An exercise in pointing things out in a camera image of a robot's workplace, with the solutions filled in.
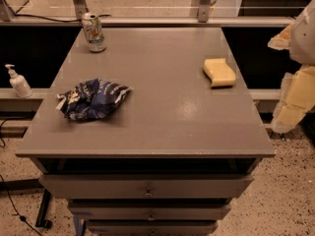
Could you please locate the white pump bottle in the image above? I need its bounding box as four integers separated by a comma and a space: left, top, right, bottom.
5, 64, 32, 98

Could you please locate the grey drawer cabinet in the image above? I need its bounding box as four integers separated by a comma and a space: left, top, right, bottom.
15, 27, 276, 236

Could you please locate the black floor cable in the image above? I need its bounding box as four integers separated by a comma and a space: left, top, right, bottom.
0, 174, 43, 236

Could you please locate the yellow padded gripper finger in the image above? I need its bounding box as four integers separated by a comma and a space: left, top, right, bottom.
271, 65, 315, 134
268, 24, 293, 50

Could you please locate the bottom grey drawer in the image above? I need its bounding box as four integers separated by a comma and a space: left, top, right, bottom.
87, 220, 218, 236

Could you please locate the black metal floor stand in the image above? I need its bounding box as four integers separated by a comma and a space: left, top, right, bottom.
0, 178, 52, 233

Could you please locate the top grey drawer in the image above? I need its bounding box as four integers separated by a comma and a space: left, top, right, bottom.
39, 174, 253, 200

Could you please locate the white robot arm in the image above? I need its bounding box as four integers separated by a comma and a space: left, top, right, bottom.
268, 0, 315, 134

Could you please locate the grey drawer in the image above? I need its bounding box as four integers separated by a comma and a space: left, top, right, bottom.
87, 220, 218, 236
39, 174, 253, 200
68, 202, 230, 221

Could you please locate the middle grey drawer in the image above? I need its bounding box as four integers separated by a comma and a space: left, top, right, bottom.
68, 202, 230, 221

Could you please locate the crumpled blue chip bag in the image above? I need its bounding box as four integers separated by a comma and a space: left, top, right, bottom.
56, 79, 131, 121

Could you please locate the yellow sponge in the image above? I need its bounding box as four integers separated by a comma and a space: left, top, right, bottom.
204, 58, 236, 88

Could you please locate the white soda can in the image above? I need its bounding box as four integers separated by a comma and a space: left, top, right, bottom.
82, 13, 106, 52

